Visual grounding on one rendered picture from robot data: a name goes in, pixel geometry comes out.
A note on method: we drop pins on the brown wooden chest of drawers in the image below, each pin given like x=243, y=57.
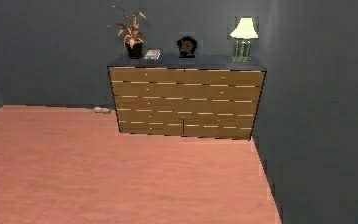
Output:
x=187, y=100

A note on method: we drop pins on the grey book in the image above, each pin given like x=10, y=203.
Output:
x=152, y=54

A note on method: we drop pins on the black round alarm clock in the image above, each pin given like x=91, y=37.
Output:
x=187, y=46

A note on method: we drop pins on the small grey floor object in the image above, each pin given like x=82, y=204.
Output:
x=102, y=109

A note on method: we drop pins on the orange house plant black pot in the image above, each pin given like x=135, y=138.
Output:
x=132, y=40

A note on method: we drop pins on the green table lamp pale shade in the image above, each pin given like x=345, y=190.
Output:
x=243, y=36

